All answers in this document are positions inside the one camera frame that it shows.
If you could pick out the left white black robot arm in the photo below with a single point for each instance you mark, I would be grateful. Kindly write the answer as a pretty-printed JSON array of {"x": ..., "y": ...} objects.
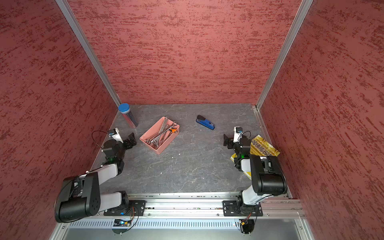
[{"x": 80, "y": 196}]

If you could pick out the orange handled adjustable wrench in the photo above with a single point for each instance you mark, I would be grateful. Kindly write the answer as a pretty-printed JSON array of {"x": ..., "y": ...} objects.
[{"x": 170, "y": 129}]

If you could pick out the yellow book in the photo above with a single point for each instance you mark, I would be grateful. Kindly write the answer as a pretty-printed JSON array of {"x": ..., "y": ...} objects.
[{"x": 255, "y": 146}]

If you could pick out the blue black stapler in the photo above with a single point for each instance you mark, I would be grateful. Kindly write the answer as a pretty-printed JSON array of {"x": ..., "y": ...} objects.
[{"x": 204, "y": 122}]

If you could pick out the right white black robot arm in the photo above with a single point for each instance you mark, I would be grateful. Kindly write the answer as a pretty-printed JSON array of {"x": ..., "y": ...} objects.
[{"x": 258, "y": 159}]

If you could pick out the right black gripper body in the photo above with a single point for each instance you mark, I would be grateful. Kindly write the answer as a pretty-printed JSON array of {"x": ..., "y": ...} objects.
[{"x": 229, "y": 142}]

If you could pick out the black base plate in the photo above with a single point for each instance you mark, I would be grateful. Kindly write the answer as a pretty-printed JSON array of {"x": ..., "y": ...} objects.
[
  {"x": 242, "y": 209},
  {"x": 132, "y": 208}
]

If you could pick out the blue capped pencil tube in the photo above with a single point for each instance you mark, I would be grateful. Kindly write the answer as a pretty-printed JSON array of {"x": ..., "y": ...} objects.
[{"x": 125, "y": 110}]

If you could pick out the left circuit board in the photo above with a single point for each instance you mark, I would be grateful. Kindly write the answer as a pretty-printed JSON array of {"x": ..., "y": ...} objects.
[{"x": 122, "y": 223}]

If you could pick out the pink plastic storage box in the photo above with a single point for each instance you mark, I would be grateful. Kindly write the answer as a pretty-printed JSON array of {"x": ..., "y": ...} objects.
[{"x": 146, "y": 137}]

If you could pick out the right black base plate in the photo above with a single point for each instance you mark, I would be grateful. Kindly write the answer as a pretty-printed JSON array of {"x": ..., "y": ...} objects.
[{"x": 242, "y": 209}]

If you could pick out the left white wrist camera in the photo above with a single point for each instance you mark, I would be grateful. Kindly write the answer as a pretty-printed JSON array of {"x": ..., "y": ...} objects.
[{"x": 115, "y": 134}]

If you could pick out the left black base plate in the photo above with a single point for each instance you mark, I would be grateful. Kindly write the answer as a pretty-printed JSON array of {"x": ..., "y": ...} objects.
[{"x": 132, "y": 208}]

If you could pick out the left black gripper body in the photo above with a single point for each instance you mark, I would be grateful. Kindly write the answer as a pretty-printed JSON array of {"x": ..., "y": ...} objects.
[{"x": 128, "y": 142}]

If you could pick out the aluminium front rail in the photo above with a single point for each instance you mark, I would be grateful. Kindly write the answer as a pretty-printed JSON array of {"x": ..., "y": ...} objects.
[{"x": 215, "y": 206}]

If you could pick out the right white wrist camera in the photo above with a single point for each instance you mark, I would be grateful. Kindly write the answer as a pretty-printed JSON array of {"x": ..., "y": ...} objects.
[{"x": 238, "y": 132}]

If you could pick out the long silver combination wrench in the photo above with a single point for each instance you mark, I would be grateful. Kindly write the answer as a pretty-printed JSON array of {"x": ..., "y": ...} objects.
[{"x": 156, "y": 139}]

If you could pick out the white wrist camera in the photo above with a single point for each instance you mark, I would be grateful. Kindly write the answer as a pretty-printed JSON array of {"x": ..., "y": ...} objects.
[
  {"x": 238, "y": 132},
  {"x": 115, "y": 134}
]

